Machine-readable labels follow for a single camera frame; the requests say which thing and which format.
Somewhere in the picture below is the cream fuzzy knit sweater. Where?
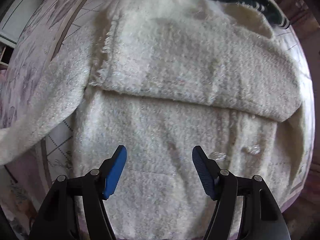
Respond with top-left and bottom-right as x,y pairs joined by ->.
0,0 -> 309,239

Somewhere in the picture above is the grey cabinet with drawers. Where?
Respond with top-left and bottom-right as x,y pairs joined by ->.
1,0 -> 44,70

